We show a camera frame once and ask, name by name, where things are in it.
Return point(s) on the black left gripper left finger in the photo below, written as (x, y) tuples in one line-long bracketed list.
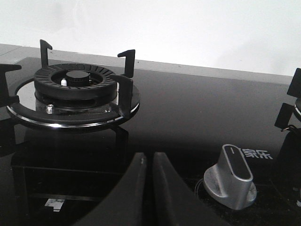
[(123, 205)]

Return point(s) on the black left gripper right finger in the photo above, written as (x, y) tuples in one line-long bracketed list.
[(176, 204)]

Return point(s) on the silver stove control knob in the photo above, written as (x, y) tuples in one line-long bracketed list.
[(230, 181)]

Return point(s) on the black glass gas cooktop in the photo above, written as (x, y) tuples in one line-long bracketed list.
[(55, 177)]

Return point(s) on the left black pan support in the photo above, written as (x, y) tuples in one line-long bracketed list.
[(24, 108)]

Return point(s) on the left burner black head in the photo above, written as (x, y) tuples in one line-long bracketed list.
[(75, 86)]

